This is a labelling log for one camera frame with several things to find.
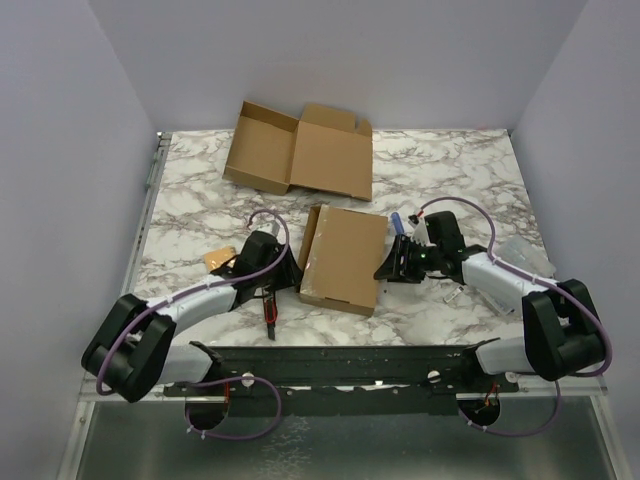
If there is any red black utility knife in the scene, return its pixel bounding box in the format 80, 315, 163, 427
263, 293, 278, 341

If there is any brown cardboard express box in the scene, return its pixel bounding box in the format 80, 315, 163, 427
223, 101, 373, 201

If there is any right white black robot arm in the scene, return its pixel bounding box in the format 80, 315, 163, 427
374, 211, 607, 391

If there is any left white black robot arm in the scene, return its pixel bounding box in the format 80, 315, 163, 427
81, 231, 303, 403

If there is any clear plastic screw box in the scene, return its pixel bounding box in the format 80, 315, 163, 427
480, 235, 556, 316

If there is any blue red screwdriver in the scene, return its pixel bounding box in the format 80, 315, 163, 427
390, 212, 405, 235

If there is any small silver metal piece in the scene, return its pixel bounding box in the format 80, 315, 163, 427
443, 289, 464, 304

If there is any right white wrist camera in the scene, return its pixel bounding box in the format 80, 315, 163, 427
409, 212, 430, 247

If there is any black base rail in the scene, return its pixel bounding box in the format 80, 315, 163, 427
164, 339, 521, 417

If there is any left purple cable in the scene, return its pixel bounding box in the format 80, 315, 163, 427
95, 208, 292, 442

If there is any aluminium extrusion frame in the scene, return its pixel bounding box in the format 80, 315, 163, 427
62, 130, 622, 479

